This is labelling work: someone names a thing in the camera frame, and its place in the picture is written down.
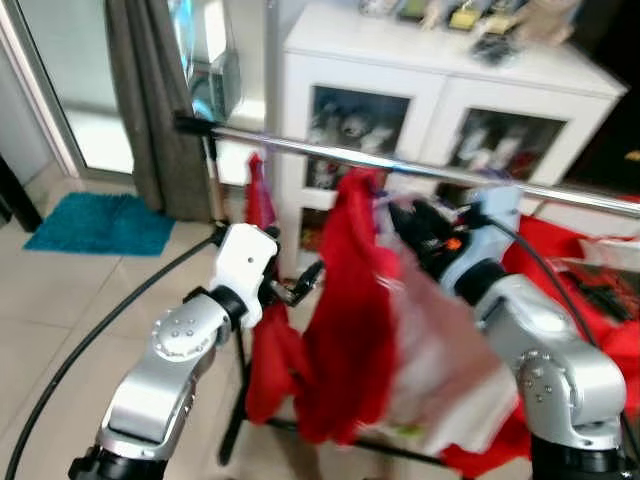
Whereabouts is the thin white garment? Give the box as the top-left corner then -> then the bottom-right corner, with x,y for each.
383,238 -> 523,459

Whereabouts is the white glass-door display cabinet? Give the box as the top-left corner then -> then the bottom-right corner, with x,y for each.
275,0 -> 629,281

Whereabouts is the teal floor mat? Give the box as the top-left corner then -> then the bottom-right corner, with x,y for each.
25,192 -> 177,257

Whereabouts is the grey curtain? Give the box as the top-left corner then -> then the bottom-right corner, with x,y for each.
105,0 -> 219,223

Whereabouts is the glowing glass tank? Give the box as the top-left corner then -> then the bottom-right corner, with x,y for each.
170,0 -> 243,123

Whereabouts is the dark bottle yellow label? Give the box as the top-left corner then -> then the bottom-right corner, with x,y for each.
447,2 -> 491,31
398,0 -> 433,23

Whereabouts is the large red garment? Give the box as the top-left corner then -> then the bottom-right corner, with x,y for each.
440,212 -> 640,479

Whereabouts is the beige plush toy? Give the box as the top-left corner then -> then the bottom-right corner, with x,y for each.
515,0 -> 581,46

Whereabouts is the dark furniture piece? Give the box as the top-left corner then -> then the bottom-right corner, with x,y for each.
0,155 -> 44,234

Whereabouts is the glass sliding door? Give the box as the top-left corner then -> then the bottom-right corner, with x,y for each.
0,0 -> 136,181

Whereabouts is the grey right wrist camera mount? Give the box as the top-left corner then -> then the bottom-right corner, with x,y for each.
440,188 -> 523,296

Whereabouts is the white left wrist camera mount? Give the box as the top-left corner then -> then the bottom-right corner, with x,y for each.
213,224 -> 283,329

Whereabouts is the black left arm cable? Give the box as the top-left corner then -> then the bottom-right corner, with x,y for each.
5,228 -> 229,480

